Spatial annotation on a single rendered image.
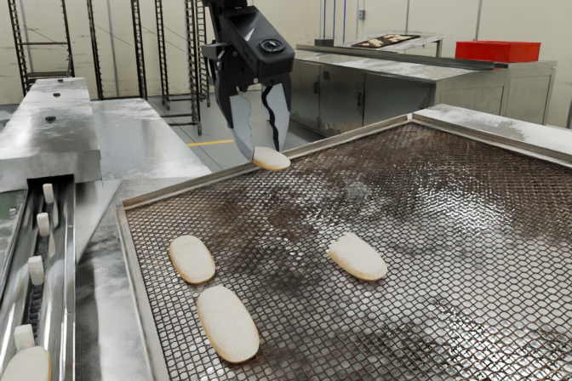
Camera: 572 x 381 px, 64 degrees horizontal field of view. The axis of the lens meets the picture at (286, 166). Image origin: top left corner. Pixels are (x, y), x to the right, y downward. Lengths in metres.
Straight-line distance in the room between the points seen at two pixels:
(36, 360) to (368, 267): 0.29
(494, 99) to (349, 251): 2.95
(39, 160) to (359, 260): 0.61
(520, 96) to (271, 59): 3.34
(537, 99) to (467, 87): 0.88
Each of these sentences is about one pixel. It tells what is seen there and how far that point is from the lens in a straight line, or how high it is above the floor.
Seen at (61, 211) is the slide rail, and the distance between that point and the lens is 0.80.
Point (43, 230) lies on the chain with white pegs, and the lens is 0.75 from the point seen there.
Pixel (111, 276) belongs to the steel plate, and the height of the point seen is 0.82.
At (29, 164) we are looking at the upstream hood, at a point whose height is 0.90.
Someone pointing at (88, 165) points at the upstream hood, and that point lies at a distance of 0.88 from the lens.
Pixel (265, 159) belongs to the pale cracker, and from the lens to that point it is 0.58.
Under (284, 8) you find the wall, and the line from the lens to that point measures 8.08.
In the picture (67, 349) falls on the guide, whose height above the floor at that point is 0.86.
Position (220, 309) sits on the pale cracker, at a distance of 0.39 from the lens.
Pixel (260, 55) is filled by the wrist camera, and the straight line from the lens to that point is 0.49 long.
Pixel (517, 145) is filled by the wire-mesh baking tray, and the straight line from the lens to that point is 0.67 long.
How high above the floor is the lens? 1.13
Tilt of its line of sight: 17 degrees down
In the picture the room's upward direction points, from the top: straight up
